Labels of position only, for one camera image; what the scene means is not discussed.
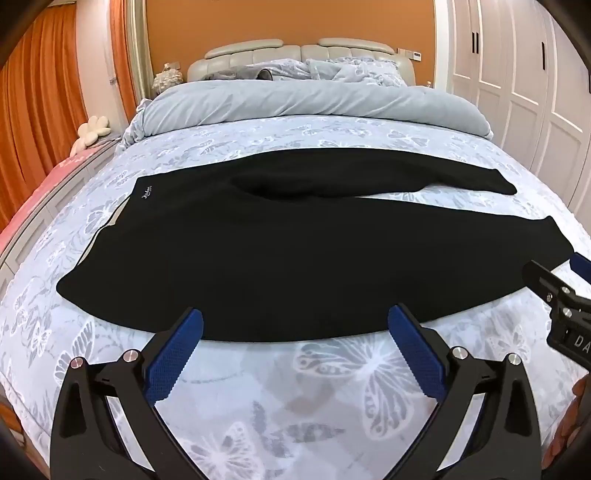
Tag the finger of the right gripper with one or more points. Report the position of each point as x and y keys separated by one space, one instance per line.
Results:
x=581 y=265
x=547 y=286

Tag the white wardrobe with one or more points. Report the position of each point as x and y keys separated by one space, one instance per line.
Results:
x=517 y=65

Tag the pink cabinet top mat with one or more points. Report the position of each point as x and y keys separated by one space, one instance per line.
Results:
x=59 y=175

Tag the butterfly print pillow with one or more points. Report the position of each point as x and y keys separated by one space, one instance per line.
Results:
x=364 y=70

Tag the beige padded headboard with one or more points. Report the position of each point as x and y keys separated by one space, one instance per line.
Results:
x=258 y=51

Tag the butterfly print bed sheet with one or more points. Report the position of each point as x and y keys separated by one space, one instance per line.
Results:
x=339 y=409

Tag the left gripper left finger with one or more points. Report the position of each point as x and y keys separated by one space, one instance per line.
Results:
x=85 y=441

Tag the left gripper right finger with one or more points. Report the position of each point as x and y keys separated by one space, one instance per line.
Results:
x=505 y=441

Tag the orange curtain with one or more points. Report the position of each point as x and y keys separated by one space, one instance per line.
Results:
x=41 y=105

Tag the grey drawer cabinet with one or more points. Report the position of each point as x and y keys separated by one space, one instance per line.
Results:
x=40 y=219

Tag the white bedside ornament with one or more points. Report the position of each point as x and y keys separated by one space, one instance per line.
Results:
x=170 y=76

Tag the black pants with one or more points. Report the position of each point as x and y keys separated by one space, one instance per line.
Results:
x=305 y=244

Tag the white flower plush cushion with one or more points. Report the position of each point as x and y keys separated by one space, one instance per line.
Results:
x=89 y=133

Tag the grey folded duvet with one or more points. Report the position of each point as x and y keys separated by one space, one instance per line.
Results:
x=214 y=102

